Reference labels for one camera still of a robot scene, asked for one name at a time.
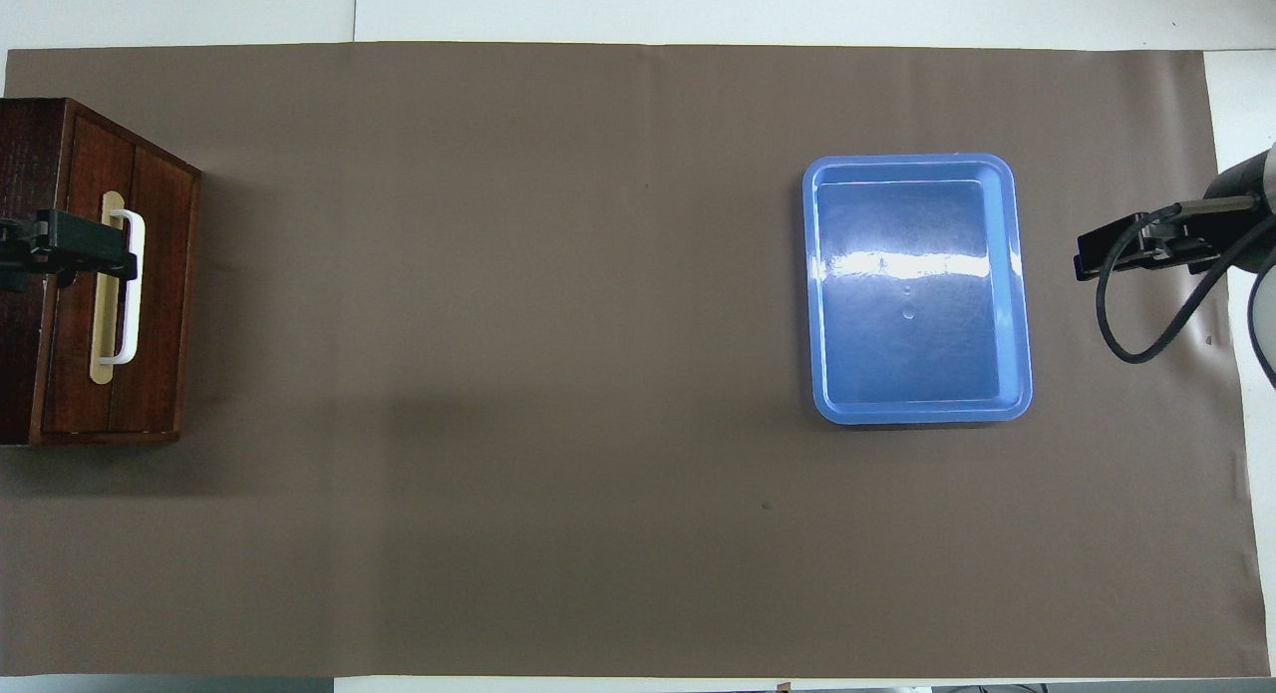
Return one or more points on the brown table mat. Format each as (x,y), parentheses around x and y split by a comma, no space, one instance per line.
(598,374)

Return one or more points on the dark wooden drawer cabinet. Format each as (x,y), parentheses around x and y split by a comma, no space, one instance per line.
(20,174)

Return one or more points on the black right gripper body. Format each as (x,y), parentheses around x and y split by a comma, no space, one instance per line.
(1251,179)

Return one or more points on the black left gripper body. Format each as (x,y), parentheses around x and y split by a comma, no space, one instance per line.
(15,254)

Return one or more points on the blue plastic tray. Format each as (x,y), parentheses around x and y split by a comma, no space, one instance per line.
(907,354)

